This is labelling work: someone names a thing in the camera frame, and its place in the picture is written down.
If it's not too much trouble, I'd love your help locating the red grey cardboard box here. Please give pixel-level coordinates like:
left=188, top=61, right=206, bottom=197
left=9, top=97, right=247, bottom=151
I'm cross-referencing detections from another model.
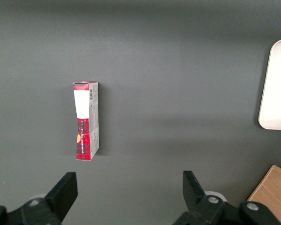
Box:
left=72, top=81, right=100, bottom=162

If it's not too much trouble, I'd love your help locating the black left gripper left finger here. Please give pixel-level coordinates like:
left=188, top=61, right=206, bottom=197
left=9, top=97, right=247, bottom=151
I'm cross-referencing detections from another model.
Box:
left=20, top=172, right=79, bottom=225

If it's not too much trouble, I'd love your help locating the wooden drawer cabinet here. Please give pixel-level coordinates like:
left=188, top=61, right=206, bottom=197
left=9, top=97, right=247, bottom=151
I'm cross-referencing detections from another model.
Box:
left=246, top=164, right=281, bottom=225

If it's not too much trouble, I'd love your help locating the beige plastic tray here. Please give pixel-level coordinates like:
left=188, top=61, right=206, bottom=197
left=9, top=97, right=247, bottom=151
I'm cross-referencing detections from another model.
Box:
left=258, top=38, right=281, bottom=131

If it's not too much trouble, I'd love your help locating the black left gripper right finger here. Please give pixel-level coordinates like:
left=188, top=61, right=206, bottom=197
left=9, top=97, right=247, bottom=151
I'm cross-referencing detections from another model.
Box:
left=172, top=170, right=228, bottom=225

